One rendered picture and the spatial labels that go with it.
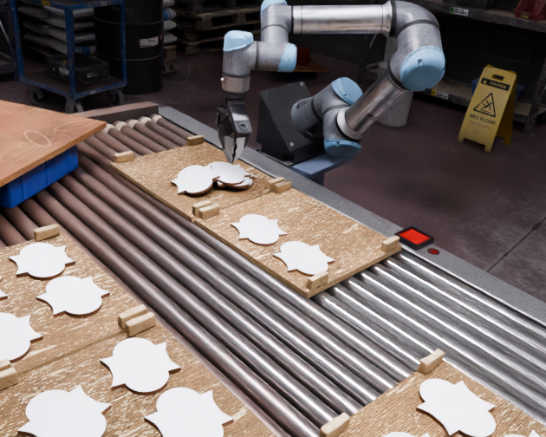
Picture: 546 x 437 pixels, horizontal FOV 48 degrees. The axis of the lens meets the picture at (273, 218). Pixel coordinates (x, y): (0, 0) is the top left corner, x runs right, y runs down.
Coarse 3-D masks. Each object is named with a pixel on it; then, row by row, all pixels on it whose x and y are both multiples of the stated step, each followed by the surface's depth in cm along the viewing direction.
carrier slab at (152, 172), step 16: (208, 144) 206; (144, 160) 190; (160, 160) 191; (176, 160) 192; (192, 160) 193; (208, 160) 194; (224, 160) 195; (128, 176) 180; (144, 176) 180; (160, 176) 181; (176, 176) 182; (256, 176) 187; (160, 192) 172; (176, 192) 173; (208, 192) 175; (224, 192) 175; (240, 192) 176; (256, 192) 177; (176, 208) 166; (224, 208) 168
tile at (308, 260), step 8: (288, 248) 150; (296, 248) 150; (304, 248) 151; (312, 248) 151; (280, 256) 147; (288, 256) 147; (296, 256) 147; (304, 256) 148; (312, 256) 148; (320, 256) 148; (288, 264) 144; (296, 264) 144; (304, 264) 144; (312, 264) 145; (320, 264) 145; (288, 272) 142; (304, 272) 142; (312, 272) 142
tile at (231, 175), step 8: (216, 168) 181; (224, 168) 182; (232, 168) 182; (240, 168) 183; (224, 176) 177; (232, 176) 178; (240, 176) 178; (248, 176) 180; (224, 184) 174; (232, 184) 174
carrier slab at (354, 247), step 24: (288, 192) 179; (216, 216) 163; (240, 216) 164; (264, 216) 165; (288, 216) 166; (312, 216) 168; (336, 216) 169; (288, 240) 155; (312, 240) 156; (336, 240) 157; (360, 240) 158; (384, 240) 159; (264, 264) 144; (336, 264) 147; (360, 264) 148
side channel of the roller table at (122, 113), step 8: (128, 104) 230; (136, 104) 231; (144, 104) 231; (152, 104) 232; (88, 112) 219; (96, 112) 220; (104, 112) 220; (112, 112) 221; (120, 112) 223; (128, 112) 225; (136, 112) 227; (144, 112) 229; (152, 112) 232; (104, 120) 220; (112, 120) 222; (120, 120) 224
